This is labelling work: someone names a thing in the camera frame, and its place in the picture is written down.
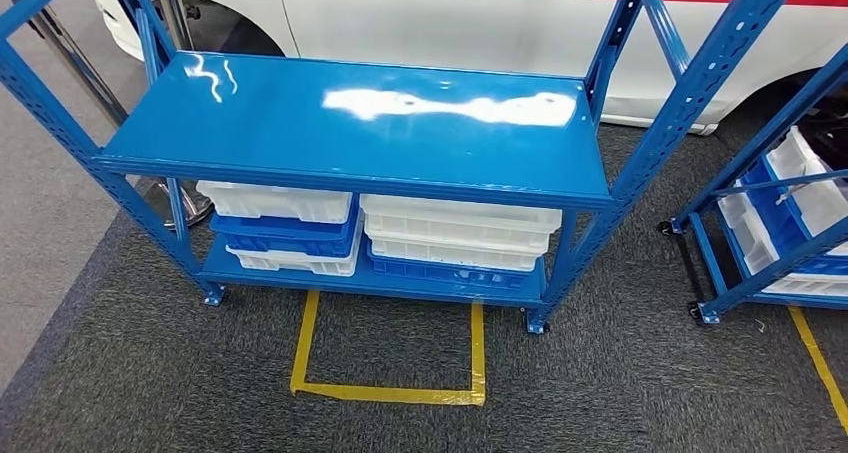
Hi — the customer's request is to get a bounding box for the white car red stripe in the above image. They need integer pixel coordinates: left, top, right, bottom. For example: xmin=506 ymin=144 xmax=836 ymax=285
xmin=82 ymin=0 xmax=848 ymax=137

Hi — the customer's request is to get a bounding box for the yellow floor tape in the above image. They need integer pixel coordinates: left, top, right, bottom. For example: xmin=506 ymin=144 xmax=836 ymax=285
xmin=290 ymin=290 xmax=487 ymax=407
xmin=788 ymin=306 xmax=848 ymax=435

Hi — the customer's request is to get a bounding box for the grey metal bar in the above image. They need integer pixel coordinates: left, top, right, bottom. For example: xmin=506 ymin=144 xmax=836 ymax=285
xmin=13 ymin=0 xmax=128 ymax=125

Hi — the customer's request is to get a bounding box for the blue steel shelf rack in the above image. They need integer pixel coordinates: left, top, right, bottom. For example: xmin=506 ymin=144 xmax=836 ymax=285
xmin=659 ymin=42 xmax=848 ymax=325
xmin=0 ymin=0 xmax=848 ymax=335

